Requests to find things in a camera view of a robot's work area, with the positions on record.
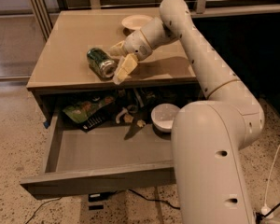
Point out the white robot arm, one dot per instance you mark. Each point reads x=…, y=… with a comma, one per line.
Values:
x=207, y=135

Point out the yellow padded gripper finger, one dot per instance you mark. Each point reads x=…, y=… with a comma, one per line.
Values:
x=118, y=49
x=125, y=67

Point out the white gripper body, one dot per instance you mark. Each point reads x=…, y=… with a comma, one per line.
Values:
x=135, y=46

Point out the open grey top drawer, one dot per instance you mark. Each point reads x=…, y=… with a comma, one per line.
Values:
x=101, y=160

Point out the black power strip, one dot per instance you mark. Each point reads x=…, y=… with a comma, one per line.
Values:
x=259, y=217

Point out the green snack bag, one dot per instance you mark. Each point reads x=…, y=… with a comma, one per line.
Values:
x=82, y=111

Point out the grey drawer cabinet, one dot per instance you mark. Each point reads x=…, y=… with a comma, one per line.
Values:
x=63, y=67

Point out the black box under cabinet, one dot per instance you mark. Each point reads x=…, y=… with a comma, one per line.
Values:
x=95, y=200

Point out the white curved plastic piece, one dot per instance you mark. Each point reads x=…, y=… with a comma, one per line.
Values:
x=120, y=114

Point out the metal window railing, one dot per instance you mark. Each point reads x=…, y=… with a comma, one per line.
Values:
x=234, y=17

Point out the green soda can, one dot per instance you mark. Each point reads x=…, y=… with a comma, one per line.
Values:
x=101, y=63

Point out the small tan food piece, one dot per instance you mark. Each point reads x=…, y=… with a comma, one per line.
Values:
x=128, y=118

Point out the white bowl in drawer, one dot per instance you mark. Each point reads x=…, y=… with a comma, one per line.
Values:
x=163, y=116

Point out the black remote control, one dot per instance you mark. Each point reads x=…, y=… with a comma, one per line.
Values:
x=93, y=122

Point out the white bowl on cabinet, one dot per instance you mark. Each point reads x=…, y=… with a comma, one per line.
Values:
x=135, y=22

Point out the small beige crumpled piece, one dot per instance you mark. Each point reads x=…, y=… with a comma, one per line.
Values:
x=141, y=123

